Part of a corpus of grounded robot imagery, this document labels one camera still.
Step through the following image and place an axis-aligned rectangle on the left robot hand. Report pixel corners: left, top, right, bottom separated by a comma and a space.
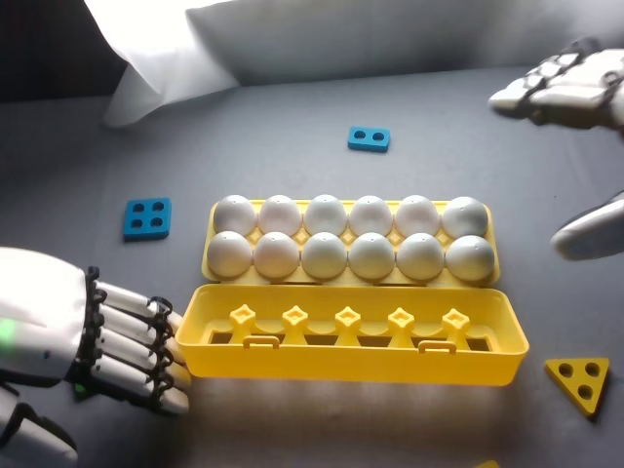
0, 246, 191, 468

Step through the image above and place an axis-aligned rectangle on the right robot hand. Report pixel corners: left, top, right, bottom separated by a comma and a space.
488, 37, 624, 262

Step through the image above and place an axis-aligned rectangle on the white toy egg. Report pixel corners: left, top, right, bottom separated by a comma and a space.
213, 194, 258, 234
207, 229, 254, 280
256, 194, 303, 235
441, 195, 489, 240
348, 194, 395, 235
302, 193, 349, 235
253, 230, 301, 281
444, 234, 496, 283
300, 230, 349, 282
347, 230, 397, 283
393, 194, 443, 236
395, 231, 446, 283

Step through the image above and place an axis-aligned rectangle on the yellow egg carton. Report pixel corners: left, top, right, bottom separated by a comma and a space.
174, 197, 531, 388

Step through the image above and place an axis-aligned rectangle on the blue four-hole square block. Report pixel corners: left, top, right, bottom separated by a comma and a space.
122, 196, 173, 243

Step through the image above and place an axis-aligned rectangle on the blue two-hole block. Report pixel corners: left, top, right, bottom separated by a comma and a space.
347, 126, 391, 153

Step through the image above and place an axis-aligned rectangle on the yellow three-hole triangle block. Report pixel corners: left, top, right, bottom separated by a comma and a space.
544, 357, 611, 420

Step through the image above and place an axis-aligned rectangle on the grey table cloth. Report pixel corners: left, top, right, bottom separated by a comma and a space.
0, 62, 624, 468

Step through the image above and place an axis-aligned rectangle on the white cloth sheet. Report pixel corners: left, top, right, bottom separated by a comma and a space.
82, 0, 624, 129

